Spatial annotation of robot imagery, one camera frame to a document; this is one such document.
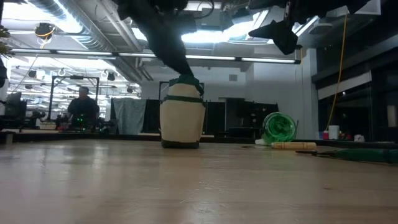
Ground wooden handled garden trowel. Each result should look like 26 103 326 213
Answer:
271 141 317 151

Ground black cabinet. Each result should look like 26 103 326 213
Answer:
225 98 279 139

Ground white paper roll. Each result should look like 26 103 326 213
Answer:
328 124 340 140

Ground yellow cable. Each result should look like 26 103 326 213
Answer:
325 14 348 131

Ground grey hanging cloth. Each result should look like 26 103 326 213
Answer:
111 98 147 135

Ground standing person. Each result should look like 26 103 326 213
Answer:
67 86 101 130

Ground long ceiling strip lamp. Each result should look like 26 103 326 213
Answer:
9 48 302 65

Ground black aluminium table frame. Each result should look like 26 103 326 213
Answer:
0 129 398 149

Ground cream and green gardening bag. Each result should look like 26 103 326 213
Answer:
159 73 206 149

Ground black office chair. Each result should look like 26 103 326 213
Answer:
2 91 28 130

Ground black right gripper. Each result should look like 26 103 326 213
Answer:
248 0 371 55

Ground yellow ceiling cord reel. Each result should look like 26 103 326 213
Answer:
34 22 57 41

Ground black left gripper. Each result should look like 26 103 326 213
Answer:
116 0 200 77

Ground green handled pruning shears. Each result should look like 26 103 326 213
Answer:
295 148 398 164

